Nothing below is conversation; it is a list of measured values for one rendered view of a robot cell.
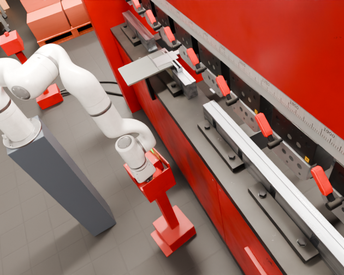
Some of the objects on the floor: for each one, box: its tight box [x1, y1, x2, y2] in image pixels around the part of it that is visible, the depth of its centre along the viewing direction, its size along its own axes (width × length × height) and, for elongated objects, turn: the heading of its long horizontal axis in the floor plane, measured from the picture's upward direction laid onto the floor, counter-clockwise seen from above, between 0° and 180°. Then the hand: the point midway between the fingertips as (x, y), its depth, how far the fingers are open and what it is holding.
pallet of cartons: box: [20, 0, 94, 47], centre depth 412 cm, size 80×112×68 cm
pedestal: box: [0, 30, 63, 110], centre depth 294 cm, size 20×25×83 cm
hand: (150, 180), depth 136 cm, fingers closed
